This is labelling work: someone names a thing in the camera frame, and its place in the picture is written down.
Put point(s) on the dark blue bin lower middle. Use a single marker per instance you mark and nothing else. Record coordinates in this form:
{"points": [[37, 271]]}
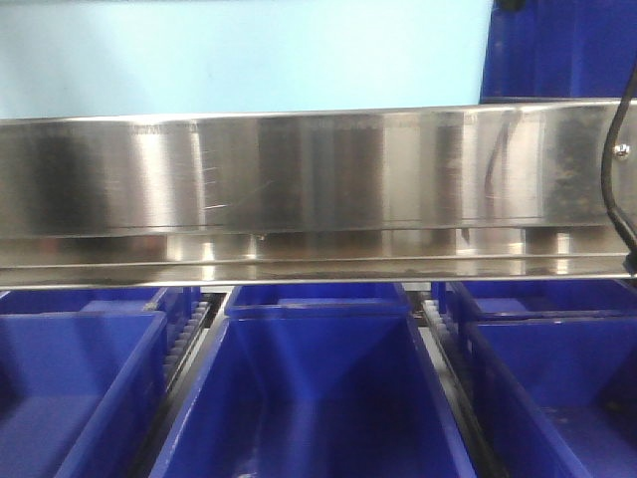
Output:
{"points": [[323, 396]]}

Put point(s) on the dark blue bin rear middle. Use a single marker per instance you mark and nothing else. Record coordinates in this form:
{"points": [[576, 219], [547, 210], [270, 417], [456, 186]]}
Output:
{"points": [[312, 299]]}

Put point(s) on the dark blue bin lower left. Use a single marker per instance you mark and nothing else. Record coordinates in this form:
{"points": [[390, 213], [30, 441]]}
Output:
{"points": [[78, 391]]}

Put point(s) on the lower white roller track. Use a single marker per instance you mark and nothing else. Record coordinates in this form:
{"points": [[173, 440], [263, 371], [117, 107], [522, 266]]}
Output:
{"points": [[447, 360]]}

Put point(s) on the light blue bin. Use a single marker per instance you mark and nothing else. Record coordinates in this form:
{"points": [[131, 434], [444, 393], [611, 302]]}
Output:
{"points": [[107, 58]]}

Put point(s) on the dark blue bin rear right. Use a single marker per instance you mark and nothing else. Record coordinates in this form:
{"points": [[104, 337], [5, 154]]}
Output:
{"points": [[479, 301]]}

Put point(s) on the steel shelf front beam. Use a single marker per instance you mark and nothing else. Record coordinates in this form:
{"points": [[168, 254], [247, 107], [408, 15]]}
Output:
{"points": [[499, 191]]}

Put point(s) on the dark blue bin upper right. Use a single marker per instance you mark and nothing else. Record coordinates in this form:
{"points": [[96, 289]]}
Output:
{"points": [[559, 50]]}

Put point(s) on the dark blue bin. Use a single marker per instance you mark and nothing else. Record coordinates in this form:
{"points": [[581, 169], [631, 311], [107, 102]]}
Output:
{"points": [[323, 396], [78, 391], [312, 299], [479, 301], [559, 50], [557, 398]]}

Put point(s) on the dark blue bin lower right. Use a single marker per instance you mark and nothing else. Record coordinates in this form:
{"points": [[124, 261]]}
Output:
{"points": [[557, 398]]}

